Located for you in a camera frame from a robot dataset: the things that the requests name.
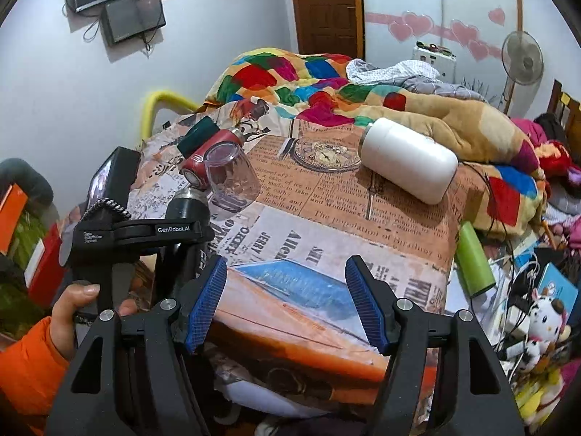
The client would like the red thermos bottle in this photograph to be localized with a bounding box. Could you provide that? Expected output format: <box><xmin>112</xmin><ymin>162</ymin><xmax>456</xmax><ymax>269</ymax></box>
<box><xmin>179</xmin><ymin>127</ymin><xmax>245</xmax><ymax>191</ymax></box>

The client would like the frosted wardrobe with hearts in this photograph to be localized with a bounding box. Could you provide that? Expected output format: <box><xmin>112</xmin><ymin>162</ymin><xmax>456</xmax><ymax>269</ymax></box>
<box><xmin>363</xmin><ymin>0</ymin><xmax>517</xmax><ymax>104</ymax></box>

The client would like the small black wall monitor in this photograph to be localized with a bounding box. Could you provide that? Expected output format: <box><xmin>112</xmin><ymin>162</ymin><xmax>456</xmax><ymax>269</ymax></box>
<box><xmin>101</xmin><ymin>0</ymin><xmax>166</xmax><ymax>46</ymax></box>

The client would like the person's left hand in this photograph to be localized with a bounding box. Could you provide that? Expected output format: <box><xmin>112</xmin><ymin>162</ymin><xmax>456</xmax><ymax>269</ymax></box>
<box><xmin>49</xmin><ymin>283</ymin><xmax>101</xmax><ymax>361</ymax></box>

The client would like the white box appliance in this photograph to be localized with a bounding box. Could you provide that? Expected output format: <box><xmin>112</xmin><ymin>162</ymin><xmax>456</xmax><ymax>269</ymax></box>
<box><xmin>413</xmin><ymin>40</ymin><xmax>457</xmax><ymax>83</ymax></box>

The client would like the yellow padded bed rail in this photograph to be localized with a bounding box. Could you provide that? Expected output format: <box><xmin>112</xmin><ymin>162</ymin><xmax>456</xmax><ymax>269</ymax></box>
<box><xmin>140</xmin><ymin>90</ymin><xmax>200</xmax><ymax>142</ymax></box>

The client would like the clear plastic cup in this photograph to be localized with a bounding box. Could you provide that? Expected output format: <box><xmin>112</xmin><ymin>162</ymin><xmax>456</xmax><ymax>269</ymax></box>
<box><xmin>208</xmin><ymin>148</ymin><xmax>261</xmax><ymax>214</ymax></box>

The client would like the wooden headboard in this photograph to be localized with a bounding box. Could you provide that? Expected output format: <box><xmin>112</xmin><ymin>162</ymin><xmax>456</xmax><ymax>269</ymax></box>
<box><xmin>548</xmin><ymin>79</ymin><xmax>581</xmax><ymax>164</ymax></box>

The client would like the black thermos bottle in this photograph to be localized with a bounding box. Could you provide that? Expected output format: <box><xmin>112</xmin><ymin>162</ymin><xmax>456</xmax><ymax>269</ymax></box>
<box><xmin>152</xmin><ymin>187</ymin><xmax>213</xmax><ymax>305</ymax></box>

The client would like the blue booklet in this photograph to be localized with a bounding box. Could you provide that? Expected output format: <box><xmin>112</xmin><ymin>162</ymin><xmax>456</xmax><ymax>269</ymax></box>
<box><xmin>538</xmin><ymin>263</ymin><xmax>578</xmax><ymax>317</ymax></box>

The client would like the white thermos bottle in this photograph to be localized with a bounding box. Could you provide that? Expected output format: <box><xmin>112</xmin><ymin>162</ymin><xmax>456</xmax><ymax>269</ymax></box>
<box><xmin>358</xmin><ymin>118</ymin><xmax>458</xmax><ymax>205</ymax></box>

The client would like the orange left sleeve forearm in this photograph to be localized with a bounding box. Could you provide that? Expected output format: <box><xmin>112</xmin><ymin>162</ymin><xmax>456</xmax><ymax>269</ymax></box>
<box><xmin>1</xmin><ymin>317</ymin><xmax>69</xmax><ymax>435</ymax></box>

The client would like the red box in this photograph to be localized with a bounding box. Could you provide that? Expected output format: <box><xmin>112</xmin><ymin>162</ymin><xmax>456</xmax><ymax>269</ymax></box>
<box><xmin>24</xmin><ymin>223</ymin><xmax>65</xmax><ymax>309</ymax></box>

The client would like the brown wooden door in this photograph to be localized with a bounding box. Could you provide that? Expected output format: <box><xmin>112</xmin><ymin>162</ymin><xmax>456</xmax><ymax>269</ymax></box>
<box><xmin>292</xmin><ymin>0</ymin><xmax>364</xmax><ymax>58</ymax></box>

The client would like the dark green cup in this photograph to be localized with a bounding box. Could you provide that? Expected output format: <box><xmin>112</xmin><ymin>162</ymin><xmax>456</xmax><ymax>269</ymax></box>
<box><xmin>177</xmin><ymin>116</ymin><xmax>220</xmax><ymax>158</ymax></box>

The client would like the green cylinder bottle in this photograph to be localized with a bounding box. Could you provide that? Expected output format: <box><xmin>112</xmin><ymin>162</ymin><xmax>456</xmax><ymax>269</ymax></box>
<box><xmin>455</xmin><ymin>222</ymin><xmax>495</xmax><ymax>298</ymax></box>

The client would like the yellow plush toy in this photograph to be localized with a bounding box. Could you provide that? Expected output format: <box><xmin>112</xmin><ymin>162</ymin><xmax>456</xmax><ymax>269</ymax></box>
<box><xmin>515</xmin><ymin>369</ymin><xmax>565</xmax><ymax>434</ymax></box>

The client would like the white standing fan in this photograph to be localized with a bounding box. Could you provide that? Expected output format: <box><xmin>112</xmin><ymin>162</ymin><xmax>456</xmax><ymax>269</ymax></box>
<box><xmin>498</xmin><ymin>31</ymin><xmax>545</xmax><ymax>114</ymax></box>

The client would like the colourful patchwork blanket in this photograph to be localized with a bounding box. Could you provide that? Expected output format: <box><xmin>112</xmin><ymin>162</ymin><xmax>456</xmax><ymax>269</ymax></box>
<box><xmin>204</xmin><ymin>47</ymin><xmax>547</xmax><ymax>235</ymax></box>

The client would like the white crumpled cloth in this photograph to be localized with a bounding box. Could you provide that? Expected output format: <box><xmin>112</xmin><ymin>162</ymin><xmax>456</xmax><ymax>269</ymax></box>
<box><xmin>346</xmin><ymin>58</ymin><xmax>441</xmax><ymax>86</ymax></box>

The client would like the newspaper print bed sheet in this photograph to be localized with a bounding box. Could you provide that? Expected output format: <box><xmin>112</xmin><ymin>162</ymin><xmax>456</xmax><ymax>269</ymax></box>
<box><xmin>126</xmin><ymin>99</ymin><xmax>460</xmax><ymax>419</ymax></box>

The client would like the cow plush toy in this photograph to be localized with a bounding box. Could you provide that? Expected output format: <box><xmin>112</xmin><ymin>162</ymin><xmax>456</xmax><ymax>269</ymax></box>
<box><xmin>517</xmin><ymin>288</ymin><xmax>567</xmax><ymax>373</ymax></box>

